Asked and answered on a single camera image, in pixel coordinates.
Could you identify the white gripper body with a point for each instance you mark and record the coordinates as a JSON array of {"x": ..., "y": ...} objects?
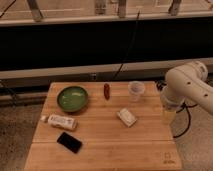
[{"x": 170, "y": 100}]

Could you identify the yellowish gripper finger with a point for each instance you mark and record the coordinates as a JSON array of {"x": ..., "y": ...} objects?
[{"x": 168, "y": 116}]

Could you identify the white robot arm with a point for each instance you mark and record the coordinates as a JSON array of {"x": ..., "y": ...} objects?
[{"x": 186, "y": 81}]

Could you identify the green bowl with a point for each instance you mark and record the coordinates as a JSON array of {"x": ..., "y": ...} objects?
[{"x": 72, "y": 99}]

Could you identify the black smartphone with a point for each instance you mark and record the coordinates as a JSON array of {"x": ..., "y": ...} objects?
[{"x": 69, "y": 142}]

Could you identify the white tube bottle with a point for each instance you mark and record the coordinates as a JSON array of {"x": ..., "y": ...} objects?
[{"x": 59, "y": 121}]

